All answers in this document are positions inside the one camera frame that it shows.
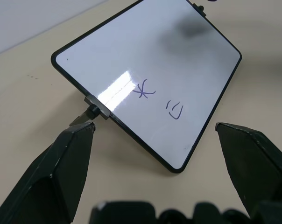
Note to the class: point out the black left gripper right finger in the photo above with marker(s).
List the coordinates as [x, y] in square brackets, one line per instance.
[253, 163]

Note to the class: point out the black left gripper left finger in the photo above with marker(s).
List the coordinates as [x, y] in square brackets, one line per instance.
[50, 172]

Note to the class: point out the black whiteboard stand clamp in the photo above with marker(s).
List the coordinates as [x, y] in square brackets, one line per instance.
[92, 112]
[200, 8]

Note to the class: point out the black-framed whiteboard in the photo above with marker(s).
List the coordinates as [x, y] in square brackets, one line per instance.
[145, 77]

